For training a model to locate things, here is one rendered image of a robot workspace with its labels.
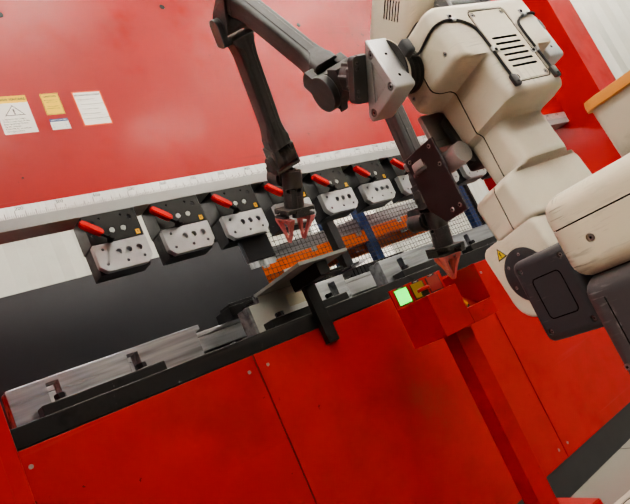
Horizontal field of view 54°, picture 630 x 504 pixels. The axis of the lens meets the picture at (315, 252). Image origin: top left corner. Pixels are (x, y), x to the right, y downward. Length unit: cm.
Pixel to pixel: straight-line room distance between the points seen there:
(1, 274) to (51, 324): 394
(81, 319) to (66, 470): 86
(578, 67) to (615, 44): 618
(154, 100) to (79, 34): 28
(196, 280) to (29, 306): 59
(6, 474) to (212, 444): 46
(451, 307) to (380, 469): 48
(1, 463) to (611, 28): 926
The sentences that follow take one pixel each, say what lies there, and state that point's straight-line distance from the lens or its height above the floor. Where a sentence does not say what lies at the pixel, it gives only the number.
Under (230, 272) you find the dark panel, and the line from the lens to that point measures 245.
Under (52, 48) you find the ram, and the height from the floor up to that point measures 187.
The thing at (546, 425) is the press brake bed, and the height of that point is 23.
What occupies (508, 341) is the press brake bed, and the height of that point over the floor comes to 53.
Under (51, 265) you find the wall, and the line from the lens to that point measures 613.
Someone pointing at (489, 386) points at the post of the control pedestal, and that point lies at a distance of 178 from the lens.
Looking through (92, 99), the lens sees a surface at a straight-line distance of 193.
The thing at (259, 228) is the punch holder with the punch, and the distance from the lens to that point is 191.
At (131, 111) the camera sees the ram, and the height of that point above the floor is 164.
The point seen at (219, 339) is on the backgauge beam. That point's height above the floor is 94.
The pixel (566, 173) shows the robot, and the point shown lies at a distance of 127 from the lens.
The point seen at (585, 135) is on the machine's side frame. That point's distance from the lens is 357.
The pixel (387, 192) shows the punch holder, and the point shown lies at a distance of 230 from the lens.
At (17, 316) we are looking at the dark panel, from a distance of 217.
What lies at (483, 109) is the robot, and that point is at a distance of 122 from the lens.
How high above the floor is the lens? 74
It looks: 10 degrees up
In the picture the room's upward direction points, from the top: 25 degrees counter-clockwise
